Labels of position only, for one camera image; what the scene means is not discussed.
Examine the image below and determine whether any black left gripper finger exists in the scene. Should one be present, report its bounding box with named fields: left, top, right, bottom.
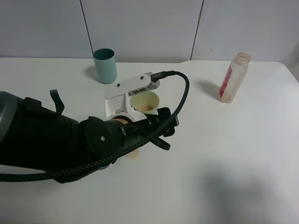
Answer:
left=157, top=107, right=179, bottom=126
left=162, top=124, right=176, bottom=137

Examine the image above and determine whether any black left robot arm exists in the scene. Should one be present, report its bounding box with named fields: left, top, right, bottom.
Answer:
left=0, top=90, right=179, bottom=183

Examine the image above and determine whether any black braided camera cable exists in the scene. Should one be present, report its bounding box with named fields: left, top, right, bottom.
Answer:
left=0, top=70, right=190, bottom=182

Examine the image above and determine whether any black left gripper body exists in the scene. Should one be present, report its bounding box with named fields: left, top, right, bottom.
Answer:
left=79, top=115, right=161, bottom=163

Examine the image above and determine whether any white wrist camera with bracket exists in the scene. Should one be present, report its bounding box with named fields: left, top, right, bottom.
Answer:
left=104, top=72, right=160, bottom=122

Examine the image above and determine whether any drink bottle with red label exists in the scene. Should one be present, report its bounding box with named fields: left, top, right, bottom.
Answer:
left=219, top=52, right=251, bottom=103

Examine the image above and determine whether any brown drink spill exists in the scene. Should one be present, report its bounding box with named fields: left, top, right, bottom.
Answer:
left=126, top=149, right=140, bottom=160

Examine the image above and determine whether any blue sleeved clear cup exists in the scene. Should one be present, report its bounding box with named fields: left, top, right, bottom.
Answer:
left=98, top=164, right=110, bottom=171

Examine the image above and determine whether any light green plastic cup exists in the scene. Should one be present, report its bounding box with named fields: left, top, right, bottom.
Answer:
left=130, top=91, right=160, bottom=115

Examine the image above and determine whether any teal plastic cup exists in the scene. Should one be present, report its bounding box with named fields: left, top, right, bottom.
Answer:
left=93, top=49, right=117, bottom=84

